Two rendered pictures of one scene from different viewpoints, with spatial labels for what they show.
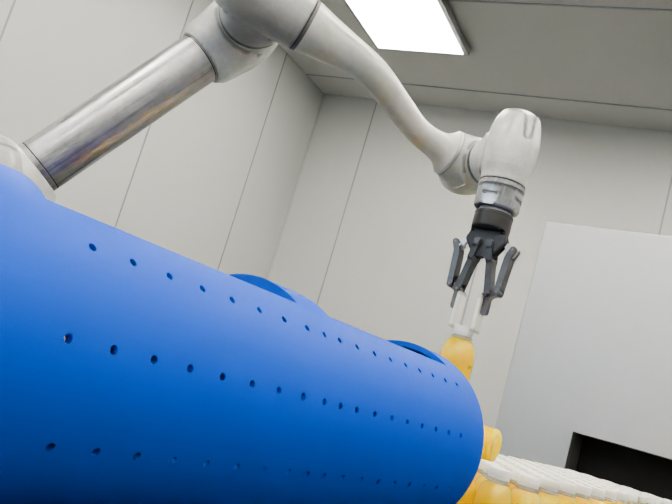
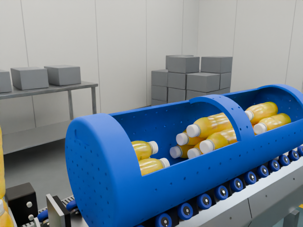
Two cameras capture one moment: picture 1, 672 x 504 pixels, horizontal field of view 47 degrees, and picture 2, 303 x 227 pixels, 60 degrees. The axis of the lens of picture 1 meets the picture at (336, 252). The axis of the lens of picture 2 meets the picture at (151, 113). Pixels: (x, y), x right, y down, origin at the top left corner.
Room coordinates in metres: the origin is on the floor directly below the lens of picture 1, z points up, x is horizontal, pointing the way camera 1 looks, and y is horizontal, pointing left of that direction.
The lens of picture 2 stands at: (1.77, 0.12, 1.39)
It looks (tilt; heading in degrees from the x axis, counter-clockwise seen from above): 15 degrees down; 197
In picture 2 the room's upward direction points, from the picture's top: straight up
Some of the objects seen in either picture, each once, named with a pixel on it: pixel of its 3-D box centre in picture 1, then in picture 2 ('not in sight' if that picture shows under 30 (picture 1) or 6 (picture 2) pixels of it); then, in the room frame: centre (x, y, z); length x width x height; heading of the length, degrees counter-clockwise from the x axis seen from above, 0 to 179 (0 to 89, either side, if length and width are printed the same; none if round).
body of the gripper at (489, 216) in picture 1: (488, 235); not in sight; (1.46, -0.27, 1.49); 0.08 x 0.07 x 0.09; 54
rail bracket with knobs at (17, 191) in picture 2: not in sight; (21, 207); (1.26, -0.42, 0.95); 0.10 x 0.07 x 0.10; 54
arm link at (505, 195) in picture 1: (498, 199); not in sight; (1.46, -0.27, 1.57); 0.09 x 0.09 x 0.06
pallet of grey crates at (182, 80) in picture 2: not in sight; (189, 89); (-2.92, -0.61, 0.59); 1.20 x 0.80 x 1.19; 63
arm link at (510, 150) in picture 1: (508, 149); not in sight; (1.47, -0.27, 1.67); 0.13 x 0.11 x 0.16; 17
